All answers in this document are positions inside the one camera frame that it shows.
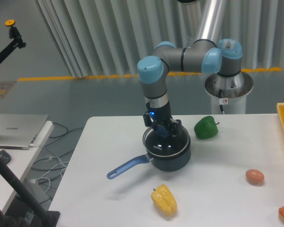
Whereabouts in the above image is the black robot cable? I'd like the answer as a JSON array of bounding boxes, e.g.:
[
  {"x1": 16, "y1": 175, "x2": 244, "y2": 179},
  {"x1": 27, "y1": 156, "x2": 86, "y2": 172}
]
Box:
[{"x1": 218, "y1": 88, "x2": 226, "y2": 115}]

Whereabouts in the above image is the black camera stand pole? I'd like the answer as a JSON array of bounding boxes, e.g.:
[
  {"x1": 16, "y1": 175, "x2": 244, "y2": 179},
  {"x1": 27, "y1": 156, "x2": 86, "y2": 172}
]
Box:
[{"x1": 0, "y1": 159, "x2": 60, "y2": 227}]

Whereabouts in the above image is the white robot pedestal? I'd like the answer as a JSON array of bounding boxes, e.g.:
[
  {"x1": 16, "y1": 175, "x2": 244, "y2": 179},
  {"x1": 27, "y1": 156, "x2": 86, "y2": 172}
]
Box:
[{"x1": 205, "y1": 72, "x2": 253, "y2": 114}]

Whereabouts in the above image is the green bell pepper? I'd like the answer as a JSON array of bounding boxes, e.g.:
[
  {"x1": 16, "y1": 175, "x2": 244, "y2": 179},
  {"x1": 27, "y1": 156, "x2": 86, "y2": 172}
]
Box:
[{"x1": 194, "y1": 115, "x2": 219, "y2": 140}]

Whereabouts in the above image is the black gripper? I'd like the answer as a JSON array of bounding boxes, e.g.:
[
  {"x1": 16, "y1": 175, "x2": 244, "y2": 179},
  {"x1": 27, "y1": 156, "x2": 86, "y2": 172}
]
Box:
[{"x1": 143, "y1": 101, "x2": 182, "y2": 138}]

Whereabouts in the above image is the white side table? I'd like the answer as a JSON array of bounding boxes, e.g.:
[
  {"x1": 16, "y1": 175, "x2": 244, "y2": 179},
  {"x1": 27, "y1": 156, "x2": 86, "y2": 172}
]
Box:
[{"x1": 0, "y1": 121, "x2": 54, "y2": 213}]

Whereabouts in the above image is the yellow bell pepper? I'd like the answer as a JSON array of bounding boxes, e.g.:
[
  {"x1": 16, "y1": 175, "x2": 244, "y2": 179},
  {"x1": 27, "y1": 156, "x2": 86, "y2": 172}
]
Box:
[{"x1": 151, "y1": 184, "x2": 178, "y2": 216}]

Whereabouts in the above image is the brown egg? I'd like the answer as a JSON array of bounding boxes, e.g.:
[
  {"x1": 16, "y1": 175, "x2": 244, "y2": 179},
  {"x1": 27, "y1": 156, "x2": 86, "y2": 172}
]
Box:
[{"x1": 245, "y1": 169, "x2": 265, "y2": 184}]

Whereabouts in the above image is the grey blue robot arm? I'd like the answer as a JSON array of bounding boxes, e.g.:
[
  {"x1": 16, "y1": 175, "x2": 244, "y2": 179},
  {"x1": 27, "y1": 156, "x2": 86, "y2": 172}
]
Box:
[{"x1": 137, "y1": 0, "x2": 242, "y2": 138}]

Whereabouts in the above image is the silver Huawei laptop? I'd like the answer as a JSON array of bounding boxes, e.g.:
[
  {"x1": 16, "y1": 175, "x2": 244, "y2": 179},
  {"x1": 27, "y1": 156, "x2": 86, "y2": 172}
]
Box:
[{"x1": 0, "y1": 113, "x2": 48, "y2": 149}]

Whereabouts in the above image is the black mouse device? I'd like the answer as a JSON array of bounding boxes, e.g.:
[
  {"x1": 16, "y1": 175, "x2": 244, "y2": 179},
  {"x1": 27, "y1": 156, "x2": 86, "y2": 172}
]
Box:
[{"x1": 0, "y1": 150, "x2": 11, "y2": 165}]

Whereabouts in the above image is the white charger cable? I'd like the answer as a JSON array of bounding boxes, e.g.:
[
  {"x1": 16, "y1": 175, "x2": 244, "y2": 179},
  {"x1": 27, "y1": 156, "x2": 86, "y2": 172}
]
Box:
[{"x1": 29, "y1": 155, "x2": 69, "y2": 193}]

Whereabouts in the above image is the glass pot lid blue knob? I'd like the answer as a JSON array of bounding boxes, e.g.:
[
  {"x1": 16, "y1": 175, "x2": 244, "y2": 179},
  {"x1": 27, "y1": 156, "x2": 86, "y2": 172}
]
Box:
[{"x1": 142, "y1": 127, "x2": 191, "y2": 158}]

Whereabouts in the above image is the dark clothing bundle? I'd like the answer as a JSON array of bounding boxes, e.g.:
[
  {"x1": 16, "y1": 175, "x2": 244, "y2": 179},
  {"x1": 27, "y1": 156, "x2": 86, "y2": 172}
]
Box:
[{"x1": 0, "y1": 210, "x2": 30, "y2": 227}]

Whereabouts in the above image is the dark saucepan blue handle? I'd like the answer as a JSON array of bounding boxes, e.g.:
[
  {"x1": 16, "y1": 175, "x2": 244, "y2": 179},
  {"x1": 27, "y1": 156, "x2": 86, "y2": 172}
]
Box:
[{"x1": 106, "y1": 129, "x2": 192, "y2": 180}]

